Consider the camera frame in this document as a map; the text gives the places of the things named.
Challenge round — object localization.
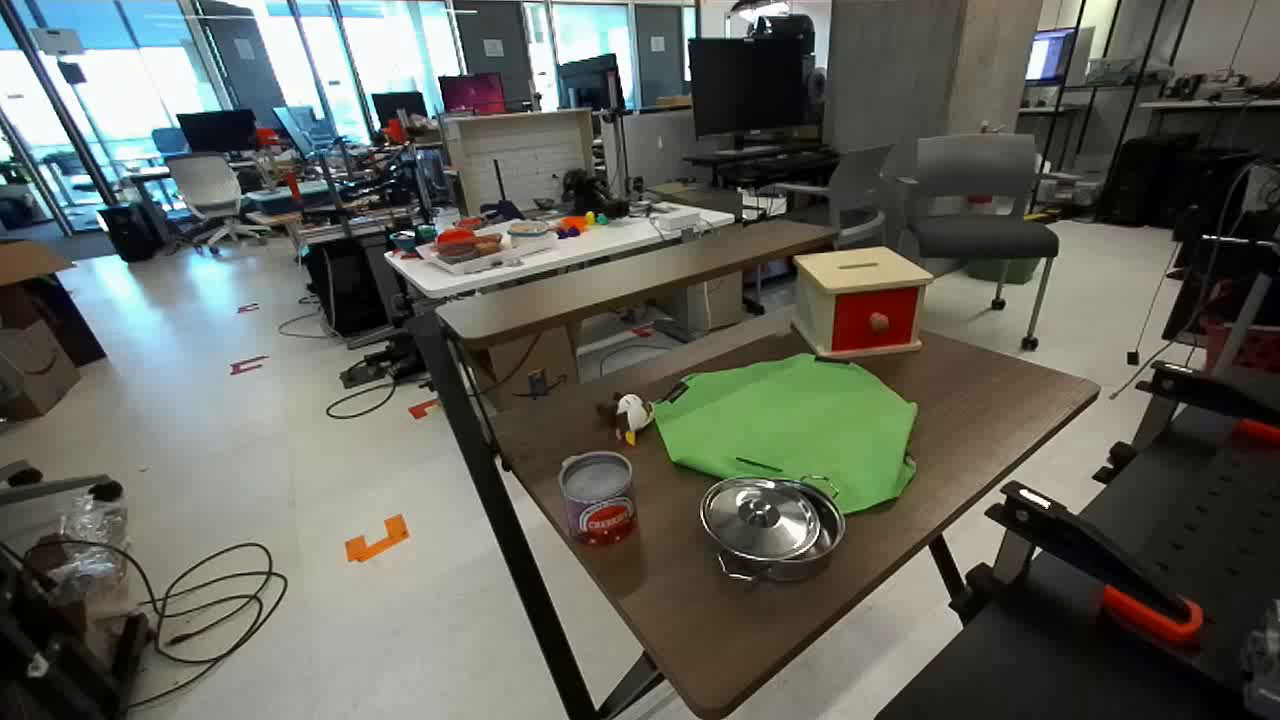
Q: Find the steel pot with lid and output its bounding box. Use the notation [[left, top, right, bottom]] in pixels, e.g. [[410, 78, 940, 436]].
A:
[[697, 480, 849, 583]]

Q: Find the grey office chair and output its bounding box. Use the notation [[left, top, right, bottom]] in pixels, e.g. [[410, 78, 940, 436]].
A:
[[890, 131, 1061, 354]]

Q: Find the long brown bench table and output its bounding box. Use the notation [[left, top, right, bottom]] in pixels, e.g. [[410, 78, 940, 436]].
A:
[[435, 221, 835, 343]]

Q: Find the wooden box with red drawer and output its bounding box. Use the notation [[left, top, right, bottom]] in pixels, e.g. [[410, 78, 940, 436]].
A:
[[796, 250, 931, 360]]

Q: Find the dark brown work table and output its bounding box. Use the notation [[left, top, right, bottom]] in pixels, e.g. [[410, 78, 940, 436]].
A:
[[415, 315, 1097, 720]]

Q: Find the small white toy figure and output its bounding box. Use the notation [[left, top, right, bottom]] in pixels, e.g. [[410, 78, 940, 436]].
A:
[[613, 394, 650, 448]]

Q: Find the black cable on floor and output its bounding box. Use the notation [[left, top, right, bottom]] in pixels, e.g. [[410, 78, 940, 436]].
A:
[[125, 536, 291, 713]]

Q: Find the white table with toys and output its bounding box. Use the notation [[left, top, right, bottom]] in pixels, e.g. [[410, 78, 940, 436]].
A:
[[382, 203, 736, 303]]

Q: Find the red labelled tin can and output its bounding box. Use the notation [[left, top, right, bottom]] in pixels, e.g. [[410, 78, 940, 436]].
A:
[[561, 452, 636, 547]]

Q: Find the orange handled clamp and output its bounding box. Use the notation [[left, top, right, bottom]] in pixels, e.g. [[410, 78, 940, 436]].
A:
[[987, 480, 1205, 647], [1131, 366, 1280, 448]]

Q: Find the green cloth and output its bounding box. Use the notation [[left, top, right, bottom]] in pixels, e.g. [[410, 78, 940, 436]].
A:
[[654, 354, 915, 511]]

